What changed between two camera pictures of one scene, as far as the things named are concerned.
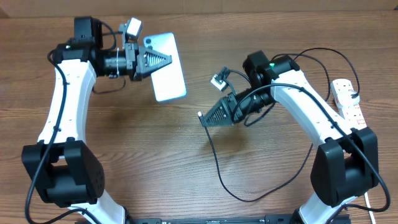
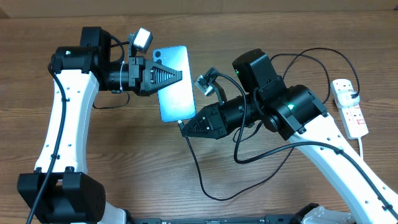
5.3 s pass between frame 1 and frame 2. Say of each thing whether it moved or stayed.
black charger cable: moved
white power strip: stayed
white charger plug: stayed
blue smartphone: moved
